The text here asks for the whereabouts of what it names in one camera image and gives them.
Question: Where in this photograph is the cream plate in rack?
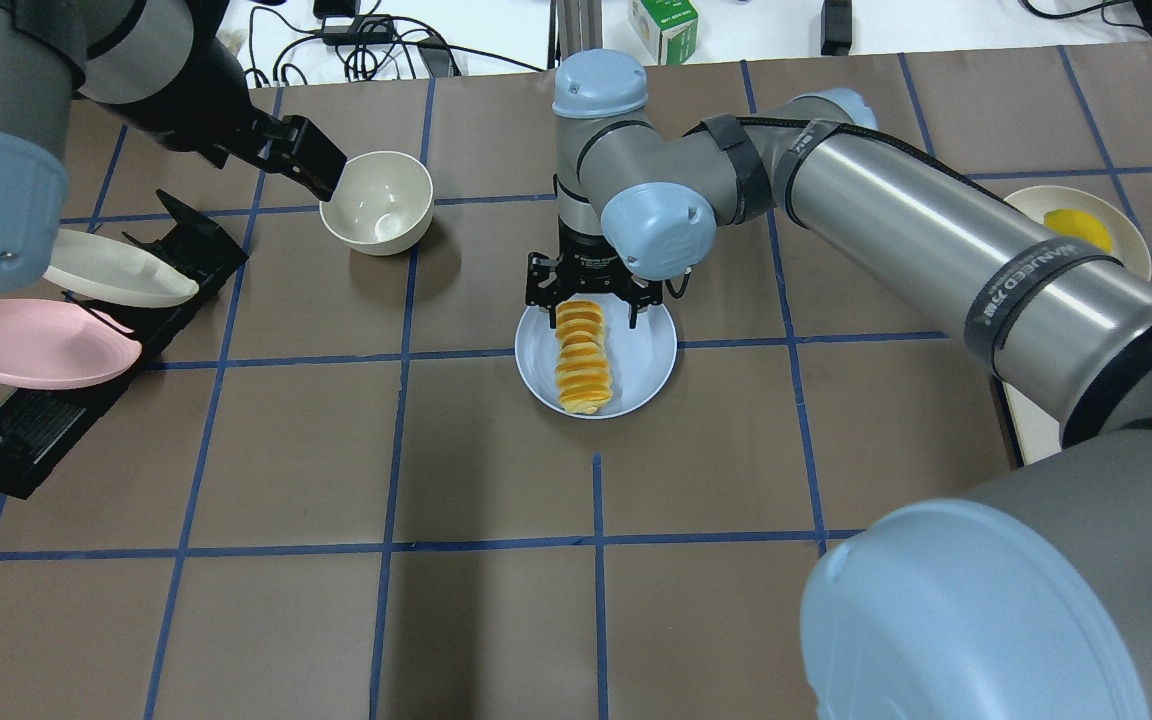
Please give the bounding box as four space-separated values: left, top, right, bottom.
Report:
44 229 198 309

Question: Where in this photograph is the black power adapter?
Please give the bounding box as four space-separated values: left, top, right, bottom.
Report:
819 0 854 56

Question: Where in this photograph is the pink plate in rack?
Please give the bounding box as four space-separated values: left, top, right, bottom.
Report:
0 300 142 389

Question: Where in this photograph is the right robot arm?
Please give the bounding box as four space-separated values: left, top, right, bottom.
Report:
526 50 1152 719

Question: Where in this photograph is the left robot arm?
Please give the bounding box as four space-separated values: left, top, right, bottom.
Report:
0 1 346 291

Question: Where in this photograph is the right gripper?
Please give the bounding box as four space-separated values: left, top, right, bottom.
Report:
524 252 660 329

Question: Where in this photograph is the black dish rack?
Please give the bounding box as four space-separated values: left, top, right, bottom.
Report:
0 191 248 498

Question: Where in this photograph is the cream round plate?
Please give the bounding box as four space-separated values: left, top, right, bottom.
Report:
1005 184 1152 281

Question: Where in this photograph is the cream rectangular tray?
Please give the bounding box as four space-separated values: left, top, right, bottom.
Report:
1001 382 1062 465

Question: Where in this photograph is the green white carton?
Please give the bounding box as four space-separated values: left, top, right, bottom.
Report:
628 1 700 65

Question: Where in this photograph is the white ceramic bowl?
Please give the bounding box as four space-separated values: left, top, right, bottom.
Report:
319 150 434 256

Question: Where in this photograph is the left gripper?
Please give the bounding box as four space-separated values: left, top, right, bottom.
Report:
206 109 347 200

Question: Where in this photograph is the yellow lemon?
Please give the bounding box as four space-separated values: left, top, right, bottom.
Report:
1043 209 1116 256

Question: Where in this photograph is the yellow sliced bread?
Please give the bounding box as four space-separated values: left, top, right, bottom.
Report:
556 300 614 415

